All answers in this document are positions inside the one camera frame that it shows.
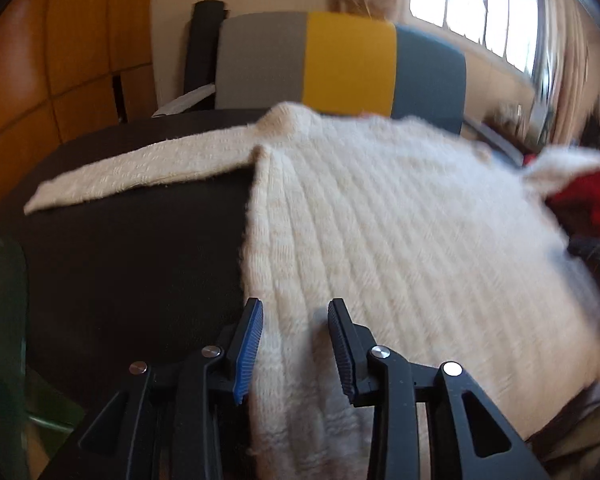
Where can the white knit sweater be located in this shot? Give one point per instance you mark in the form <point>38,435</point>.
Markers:
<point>380,235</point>

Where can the window with bars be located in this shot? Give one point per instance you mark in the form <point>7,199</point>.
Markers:
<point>480,5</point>

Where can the grey yellow blue chair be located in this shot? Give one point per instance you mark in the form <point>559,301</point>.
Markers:
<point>350,60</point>

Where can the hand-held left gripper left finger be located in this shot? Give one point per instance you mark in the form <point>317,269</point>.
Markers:
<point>247,350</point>

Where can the black upright padded object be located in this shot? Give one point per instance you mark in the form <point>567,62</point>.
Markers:
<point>202,50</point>

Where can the red cloth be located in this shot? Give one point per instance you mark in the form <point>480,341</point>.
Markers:
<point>592,200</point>

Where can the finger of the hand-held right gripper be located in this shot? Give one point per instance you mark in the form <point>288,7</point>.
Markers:
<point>597,249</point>

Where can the wooden wardrobe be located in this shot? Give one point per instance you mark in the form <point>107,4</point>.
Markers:
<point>55,75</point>

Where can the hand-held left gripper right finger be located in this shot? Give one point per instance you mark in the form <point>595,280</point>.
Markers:
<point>341,350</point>

